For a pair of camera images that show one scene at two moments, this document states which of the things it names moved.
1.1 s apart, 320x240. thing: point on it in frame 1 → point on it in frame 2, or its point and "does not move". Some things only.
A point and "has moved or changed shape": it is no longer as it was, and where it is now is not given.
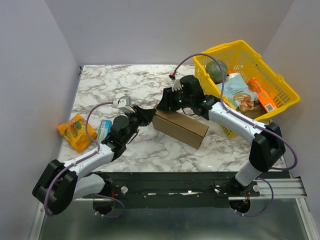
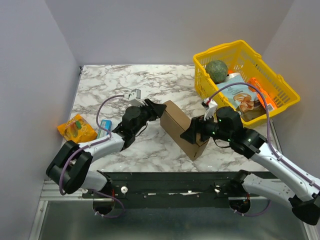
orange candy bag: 74,132 does not move
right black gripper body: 165,99 → 196,128
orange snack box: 268,104 does not move
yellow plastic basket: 240,57 does not move
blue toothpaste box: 104,130 does not move
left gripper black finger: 145,115 → 156,109
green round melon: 213,69 does not move
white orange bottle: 231,74 does not move
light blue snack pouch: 236,93 does not move
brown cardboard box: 189,129 has moved or changed shape
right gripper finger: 166,102 → 190,135
